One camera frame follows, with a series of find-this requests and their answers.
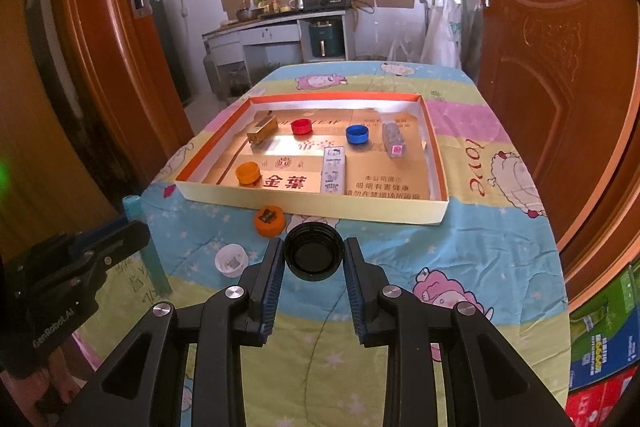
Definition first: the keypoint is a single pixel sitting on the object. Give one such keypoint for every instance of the grey kitchen counter desk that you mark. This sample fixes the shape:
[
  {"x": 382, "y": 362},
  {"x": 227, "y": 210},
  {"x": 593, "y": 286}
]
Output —
[{"x": 239, "y": 56}]

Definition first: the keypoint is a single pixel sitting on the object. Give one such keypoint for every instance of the orange-rimmed shallow cardboard tray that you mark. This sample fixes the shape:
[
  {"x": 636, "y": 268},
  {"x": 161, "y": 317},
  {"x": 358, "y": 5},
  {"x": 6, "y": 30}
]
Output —
[{"x": 411, "y": 190}]

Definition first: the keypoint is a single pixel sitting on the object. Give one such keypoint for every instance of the dark green air fryer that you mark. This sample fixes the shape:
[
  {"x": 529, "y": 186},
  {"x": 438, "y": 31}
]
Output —
[{"x": 326, "y": 38}]

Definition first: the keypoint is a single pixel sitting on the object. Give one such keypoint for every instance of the red bottle cap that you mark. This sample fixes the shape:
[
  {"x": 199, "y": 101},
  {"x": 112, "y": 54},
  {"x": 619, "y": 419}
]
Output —
[{"x": 301, "y": 126}]

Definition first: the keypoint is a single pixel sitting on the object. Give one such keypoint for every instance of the silver lighter with pink end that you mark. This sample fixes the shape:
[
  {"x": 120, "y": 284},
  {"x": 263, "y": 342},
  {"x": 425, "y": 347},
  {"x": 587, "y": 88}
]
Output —
[{"x": 393, "y": 140}]

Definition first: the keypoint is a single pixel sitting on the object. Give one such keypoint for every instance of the white hanging sack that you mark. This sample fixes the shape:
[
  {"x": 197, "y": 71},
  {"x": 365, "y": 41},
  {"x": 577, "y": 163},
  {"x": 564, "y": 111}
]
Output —
[{"x": 447, "y": 29}]

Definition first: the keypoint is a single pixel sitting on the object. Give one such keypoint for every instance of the left hand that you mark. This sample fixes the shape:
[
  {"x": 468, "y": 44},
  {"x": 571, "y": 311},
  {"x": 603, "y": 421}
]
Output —
[{"x": 26, "y": 392}]

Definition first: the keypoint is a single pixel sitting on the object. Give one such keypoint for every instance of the black gas stove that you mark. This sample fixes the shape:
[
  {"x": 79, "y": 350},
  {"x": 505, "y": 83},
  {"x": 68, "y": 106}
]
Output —
[{"x": 326, "y": 5}]

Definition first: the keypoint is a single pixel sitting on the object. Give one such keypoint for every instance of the brown wooden door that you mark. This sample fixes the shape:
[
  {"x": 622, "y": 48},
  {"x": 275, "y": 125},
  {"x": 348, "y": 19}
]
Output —
[{"x": 561, "y": 76}]

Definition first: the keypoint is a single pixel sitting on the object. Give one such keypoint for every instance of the white bottle cap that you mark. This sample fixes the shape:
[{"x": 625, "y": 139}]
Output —
[{"x": 231, "y": 260}]

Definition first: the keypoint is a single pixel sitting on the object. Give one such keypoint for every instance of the orange cap with black label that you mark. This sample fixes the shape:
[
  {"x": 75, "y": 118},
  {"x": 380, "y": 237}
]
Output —
[{"x": 269, "y": 221}]

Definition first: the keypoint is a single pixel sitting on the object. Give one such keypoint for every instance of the white Hello Kitty lighter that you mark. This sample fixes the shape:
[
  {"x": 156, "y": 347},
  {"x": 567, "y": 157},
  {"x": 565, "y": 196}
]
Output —
[{"x": 333, "y": 173}]

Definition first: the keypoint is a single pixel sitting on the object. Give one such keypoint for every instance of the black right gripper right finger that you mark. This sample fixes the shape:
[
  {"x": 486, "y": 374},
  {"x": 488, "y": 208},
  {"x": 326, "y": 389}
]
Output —
[{"x": 364, "y": 282}]

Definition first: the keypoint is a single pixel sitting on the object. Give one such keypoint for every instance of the blue bottle cap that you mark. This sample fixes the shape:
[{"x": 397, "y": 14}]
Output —
[{"x": 357, "y": 134}]

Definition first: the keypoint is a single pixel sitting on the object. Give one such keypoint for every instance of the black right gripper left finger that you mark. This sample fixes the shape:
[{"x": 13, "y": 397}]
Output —
[{"x": 262, "y": 284}]

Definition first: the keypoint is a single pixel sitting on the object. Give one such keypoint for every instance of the plain orange bottle cap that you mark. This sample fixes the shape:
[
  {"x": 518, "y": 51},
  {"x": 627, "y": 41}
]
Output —
[{"x": 248, "y": 173}]

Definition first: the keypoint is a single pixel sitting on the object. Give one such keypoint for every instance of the black bottle cap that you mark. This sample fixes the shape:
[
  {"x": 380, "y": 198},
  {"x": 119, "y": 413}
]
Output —
[{"x": 313, "y": 251}]

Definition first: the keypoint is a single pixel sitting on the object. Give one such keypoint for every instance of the stacked colourful cartons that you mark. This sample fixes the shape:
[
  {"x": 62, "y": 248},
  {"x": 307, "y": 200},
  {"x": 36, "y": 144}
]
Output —
[{"x": 604, "y": 349}]

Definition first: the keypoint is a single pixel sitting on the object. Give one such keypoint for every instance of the gold lighter box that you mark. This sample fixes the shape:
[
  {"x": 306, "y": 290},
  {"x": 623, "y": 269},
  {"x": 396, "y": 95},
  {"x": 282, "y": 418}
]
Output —
[{"x": 262, "y": 130}]

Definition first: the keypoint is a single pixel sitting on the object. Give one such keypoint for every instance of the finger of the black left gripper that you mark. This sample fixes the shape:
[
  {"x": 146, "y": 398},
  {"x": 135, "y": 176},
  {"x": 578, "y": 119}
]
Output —
[{"x": 113, "y": 243}]

